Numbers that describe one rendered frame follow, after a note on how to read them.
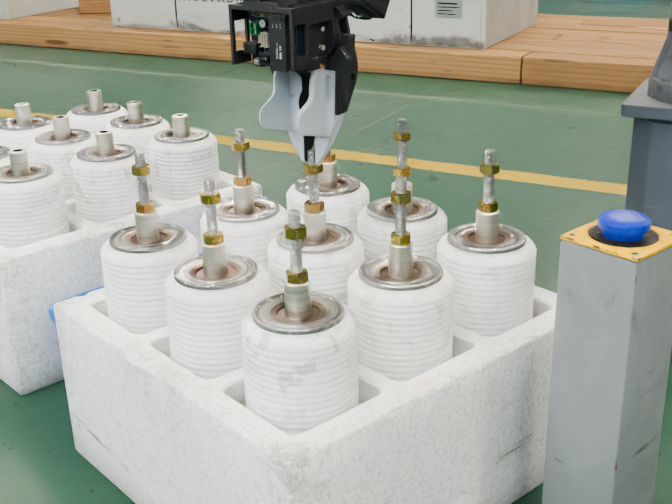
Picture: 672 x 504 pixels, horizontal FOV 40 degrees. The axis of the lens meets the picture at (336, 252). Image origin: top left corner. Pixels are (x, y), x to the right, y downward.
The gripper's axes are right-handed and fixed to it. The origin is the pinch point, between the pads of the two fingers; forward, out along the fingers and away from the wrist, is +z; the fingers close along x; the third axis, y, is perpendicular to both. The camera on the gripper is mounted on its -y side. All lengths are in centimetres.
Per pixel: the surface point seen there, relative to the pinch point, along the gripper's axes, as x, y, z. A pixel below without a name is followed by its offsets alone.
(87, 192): -40.5, -4.1, 13.0
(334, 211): -5.6, -10.1, 10.7
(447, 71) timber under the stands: -87, -177, 32
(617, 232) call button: 30.2, 1.4, 2.1
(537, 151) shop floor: -31, -119, 34
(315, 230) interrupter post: 0.7, 1.4, 8.0
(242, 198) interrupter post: -10.9, -1.0, 7.5
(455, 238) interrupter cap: 11.7, -6.4, 9.0
